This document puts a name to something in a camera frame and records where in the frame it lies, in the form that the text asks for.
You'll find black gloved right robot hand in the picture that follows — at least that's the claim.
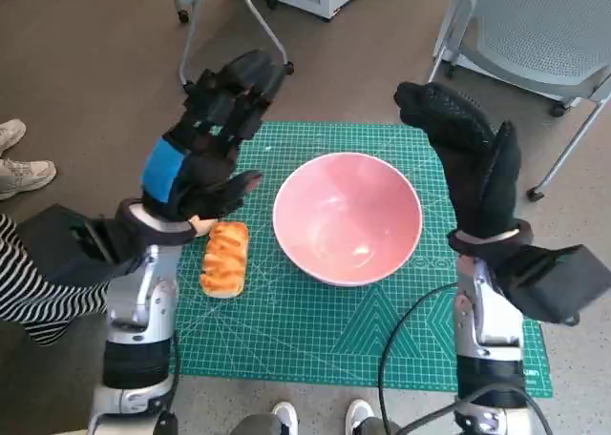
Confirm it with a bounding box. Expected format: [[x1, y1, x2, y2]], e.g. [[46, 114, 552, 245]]
[[392, 81, 523, 239]]

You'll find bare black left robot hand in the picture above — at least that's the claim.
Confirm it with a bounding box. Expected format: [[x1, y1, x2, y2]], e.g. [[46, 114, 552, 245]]
[[139, 48, 286, 224]]

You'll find long toy bread loaf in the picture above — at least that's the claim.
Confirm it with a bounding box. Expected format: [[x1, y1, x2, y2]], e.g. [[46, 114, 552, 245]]
[[199, 220, 250, 299]]

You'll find pink bowl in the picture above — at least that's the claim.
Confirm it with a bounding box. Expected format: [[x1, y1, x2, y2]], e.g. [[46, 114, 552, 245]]
[[272, 152, 424, 288]]

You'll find grey mesh chair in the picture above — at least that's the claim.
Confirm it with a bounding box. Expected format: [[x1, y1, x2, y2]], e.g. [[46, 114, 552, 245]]
[[427, 0, 611, 200]]

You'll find green cutting mat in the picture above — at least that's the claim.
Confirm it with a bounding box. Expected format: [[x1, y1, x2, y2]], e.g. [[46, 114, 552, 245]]
[[167, 119, 555, 399]]

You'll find person's beige shoe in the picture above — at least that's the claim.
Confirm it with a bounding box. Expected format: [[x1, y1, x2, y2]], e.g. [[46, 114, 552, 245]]
[[0, 118, 27, 155], [0, 159, 57, 201]]

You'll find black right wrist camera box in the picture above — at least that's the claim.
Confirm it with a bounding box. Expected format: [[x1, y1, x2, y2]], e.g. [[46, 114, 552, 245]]
[[495, 243, 600, 326]]

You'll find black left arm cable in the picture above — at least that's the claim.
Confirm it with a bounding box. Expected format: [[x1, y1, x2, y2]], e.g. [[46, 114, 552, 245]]
[[166, 332, 181, 435]]

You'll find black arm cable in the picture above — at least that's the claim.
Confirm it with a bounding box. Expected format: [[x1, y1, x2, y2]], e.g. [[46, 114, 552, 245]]
[[166, 332, 181, 435], [379, 283, 462, 435], [405, 382, 555, 435]]

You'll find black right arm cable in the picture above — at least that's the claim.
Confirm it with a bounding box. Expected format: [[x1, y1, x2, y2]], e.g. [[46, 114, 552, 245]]
[[379, 283, 462, 435], [405, 382, 555, 435]]

